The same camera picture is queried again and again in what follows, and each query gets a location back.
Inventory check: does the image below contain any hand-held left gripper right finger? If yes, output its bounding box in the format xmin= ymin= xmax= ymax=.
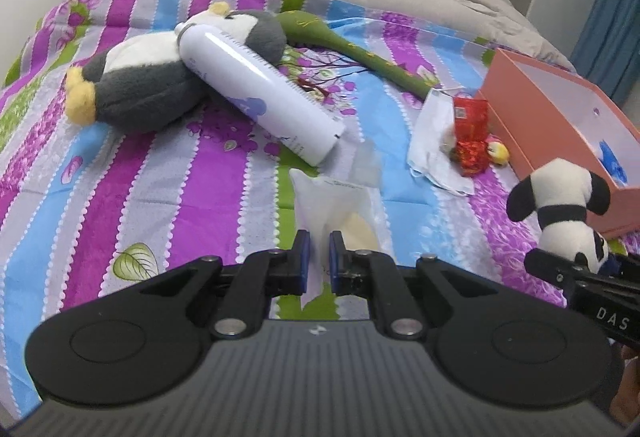
xmin=327 ymin=230 xmax=507 ymax=340

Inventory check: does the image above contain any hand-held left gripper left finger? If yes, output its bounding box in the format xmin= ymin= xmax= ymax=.
xmin=127 ymin=230 xmax=311 ymax=340

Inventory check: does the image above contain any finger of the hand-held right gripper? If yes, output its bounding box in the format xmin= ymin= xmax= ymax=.
xmin=601 ymin=252 xmax=640 ymax=276
xmin=524 ymin=247 xmax=589 ymax=291

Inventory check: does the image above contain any clear plastic bag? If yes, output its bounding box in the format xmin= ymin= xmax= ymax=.
xmin=289 ymin=167 xmax=398 ymax=310

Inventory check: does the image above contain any panda plush toy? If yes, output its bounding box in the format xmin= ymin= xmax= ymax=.
xmin=506 ymin=158 xmax=612 ymax=270

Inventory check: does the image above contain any pink cardboard box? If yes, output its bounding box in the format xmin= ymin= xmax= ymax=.
xmin=472 ymin=48 xmax=640 ymax=238

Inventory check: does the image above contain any blue printed packet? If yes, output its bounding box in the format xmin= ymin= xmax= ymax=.
xmin=597 ymin=140 xmax=631 ymax=185

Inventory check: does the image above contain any small yellow toy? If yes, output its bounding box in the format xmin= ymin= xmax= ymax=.
xmin=487 ymin=140 xmax=511 ymax=165

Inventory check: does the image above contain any white face mask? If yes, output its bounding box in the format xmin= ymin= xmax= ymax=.
xmin=406 ymin=88 xmax=476 ymax=195

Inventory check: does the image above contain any striped floral bedsheet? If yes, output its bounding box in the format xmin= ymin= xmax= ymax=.
xmin=0 ymin=0 xmax=631 ymax=398

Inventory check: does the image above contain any red foil snack packet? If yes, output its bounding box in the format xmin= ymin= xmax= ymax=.
xmin=450 ymin=94 xmax=493 ymax=178

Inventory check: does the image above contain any white spray bottle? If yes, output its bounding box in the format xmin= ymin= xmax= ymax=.
xmin=175 ymin=21 xmax=347 ymax=166

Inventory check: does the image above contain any green plush stick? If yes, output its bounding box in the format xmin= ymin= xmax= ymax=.
xmin=276 ymin=10 xmax=441 ymax=100

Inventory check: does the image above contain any grey white penguin plush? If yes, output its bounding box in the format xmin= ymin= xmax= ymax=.
xmin=65 ymin=2 xmax=288 ymax=135

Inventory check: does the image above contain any blue curtain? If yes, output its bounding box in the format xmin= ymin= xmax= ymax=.
xmin=570 ymin=0 xmax=640 ymax=105

